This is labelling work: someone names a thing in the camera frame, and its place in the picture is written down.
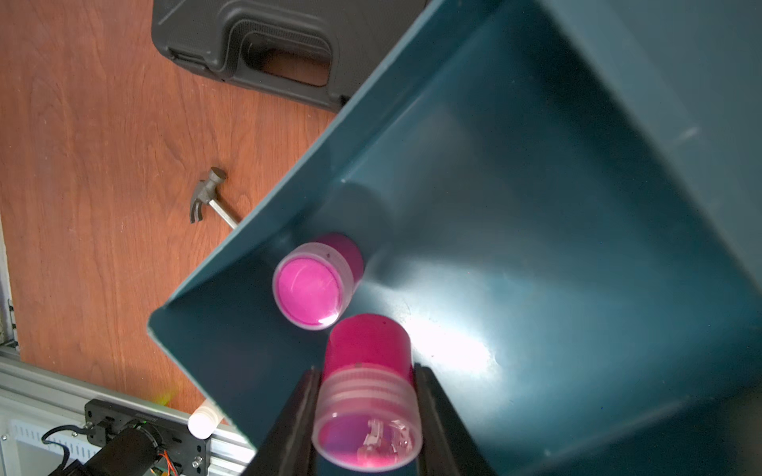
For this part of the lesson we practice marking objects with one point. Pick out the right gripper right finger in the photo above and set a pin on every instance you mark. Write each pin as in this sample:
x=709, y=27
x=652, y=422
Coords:
x=448, y=448

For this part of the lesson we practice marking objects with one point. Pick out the teal top drawer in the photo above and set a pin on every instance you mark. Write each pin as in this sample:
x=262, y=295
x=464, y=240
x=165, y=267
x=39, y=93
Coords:
x=561, y=202

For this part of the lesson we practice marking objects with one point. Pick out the black plastic tool case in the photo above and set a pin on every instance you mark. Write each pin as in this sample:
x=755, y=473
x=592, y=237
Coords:
x=232, y=42

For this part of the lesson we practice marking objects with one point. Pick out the aluminium front rail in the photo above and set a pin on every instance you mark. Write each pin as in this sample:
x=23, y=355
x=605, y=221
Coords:
x=47, y=419

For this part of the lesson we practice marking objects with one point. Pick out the small claw hammer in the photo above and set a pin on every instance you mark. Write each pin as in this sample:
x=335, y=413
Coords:
x=205, y=194

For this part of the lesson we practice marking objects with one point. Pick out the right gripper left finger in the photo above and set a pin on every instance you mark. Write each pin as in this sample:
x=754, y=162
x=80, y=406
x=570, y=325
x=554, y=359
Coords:
x=288, y=448

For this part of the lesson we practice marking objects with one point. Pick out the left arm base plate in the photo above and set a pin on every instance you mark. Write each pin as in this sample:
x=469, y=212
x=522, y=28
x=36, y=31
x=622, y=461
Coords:
x=180, y=452

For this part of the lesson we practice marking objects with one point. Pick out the pink paint can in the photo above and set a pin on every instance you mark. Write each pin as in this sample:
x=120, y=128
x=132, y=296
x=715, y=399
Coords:
x=314, y=284
x=367, y=415

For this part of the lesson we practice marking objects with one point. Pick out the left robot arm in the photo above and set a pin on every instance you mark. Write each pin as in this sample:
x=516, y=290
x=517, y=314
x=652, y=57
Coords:
x=132, y=452

